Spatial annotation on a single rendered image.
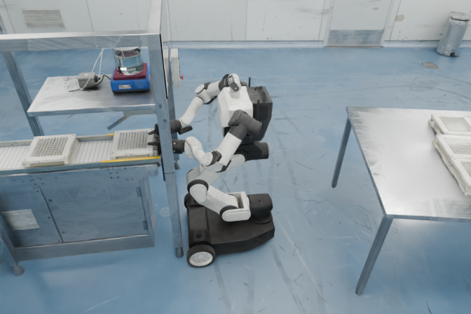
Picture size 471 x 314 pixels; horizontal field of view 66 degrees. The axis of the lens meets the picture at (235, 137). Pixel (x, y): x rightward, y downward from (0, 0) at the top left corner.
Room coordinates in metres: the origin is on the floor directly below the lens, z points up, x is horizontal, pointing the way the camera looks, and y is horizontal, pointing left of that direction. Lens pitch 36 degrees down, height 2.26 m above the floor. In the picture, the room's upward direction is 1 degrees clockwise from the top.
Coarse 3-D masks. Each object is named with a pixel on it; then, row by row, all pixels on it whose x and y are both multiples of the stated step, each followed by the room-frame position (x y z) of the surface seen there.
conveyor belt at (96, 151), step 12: (84, 144) 1.80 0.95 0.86; (96, 144) 1.80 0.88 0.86; (108, 144) 1.80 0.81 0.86; (0, 156) 1.66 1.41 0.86; (12, 156) 1.66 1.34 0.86; (24, 156) 1.67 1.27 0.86; (84, 156) 1.68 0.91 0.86; (96, 156) 1.68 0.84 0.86; (108, 156) 1.68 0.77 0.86; (0, 168) 1.55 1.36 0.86
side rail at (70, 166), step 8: (136, 160) 1.62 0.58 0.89; (144, 160) 1.62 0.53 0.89; (152, 160) 1.63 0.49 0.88; (160, 160) 1.64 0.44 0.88; (8, 168) 1.52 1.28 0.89; (16, 168) 1.52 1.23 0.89; (24, 168) 1.52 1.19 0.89; (32, 168) 1.52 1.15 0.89; (40, 168) 1.53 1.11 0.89; (48, 168) 1.54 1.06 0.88; (56, 168) 1.54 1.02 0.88; (64, 168) 1.55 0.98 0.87; (72, 168) 1.56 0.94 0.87; (80, 168) 1.56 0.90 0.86
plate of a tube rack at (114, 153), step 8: (152, 128) 1.89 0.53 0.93; (136, 136) 1.80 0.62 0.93; (144, 136) 1.80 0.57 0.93; (152, 136) 1.80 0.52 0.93; (112, 144) 1.71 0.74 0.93; (120, 144) 1.71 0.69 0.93; (112, 152) 1.64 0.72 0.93; (120, 152) 1.64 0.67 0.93; (128, 152) 1.64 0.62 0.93; (136, 152) 1.64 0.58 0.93; (144, 152) 1.65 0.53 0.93; (152, 152) 1.65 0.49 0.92
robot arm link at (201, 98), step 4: (204, 92) 2.15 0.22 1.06; (196, 96) 2.16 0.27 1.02; (200, 96) 2.15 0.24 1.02; (204, 96) 2.15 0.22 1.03; (208, 96) 2.15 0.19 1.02; (192, 100) 2.13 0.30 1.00; (196, 100) 2.12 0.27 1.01; (200, 100) 2.13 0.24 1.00; (204, 100) 2.15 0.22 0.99; (208, 100) 2.15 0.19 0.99; (192, 104) 2.09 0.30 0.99; (196, 104) 2.09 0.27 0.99; (200, 104) 2.11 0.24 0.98; (192, 108) 2.06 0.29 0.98; (196, 108) 2.08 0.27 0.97
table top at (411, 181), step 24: (360, 120) 2.21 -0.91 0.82; (384, 120) 2.21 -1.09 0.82; (408, 120) 2.22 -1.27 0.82; (360, 144) 1.91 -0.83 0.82; (384, 144) 1.92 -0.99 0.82; (408, 144) 1.92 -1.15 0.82; (432, 144) 1.93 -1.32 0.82; (384, 168) 1.67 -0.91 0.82; (408, 168) 1.68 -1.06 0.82; (432, 168) 1.68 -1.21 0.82; (384, 192) 1.47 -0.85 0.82; (408, 192) 1.47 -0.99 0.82; (432, 192) 1.48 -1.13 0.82; (456, 192) 1.48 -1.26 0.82; (384, 216) 1.32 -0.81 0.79; (408, 216) 1.30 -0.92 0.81; (432, 216) 1.30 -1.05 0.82; (456, 216) 1.30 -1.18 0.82
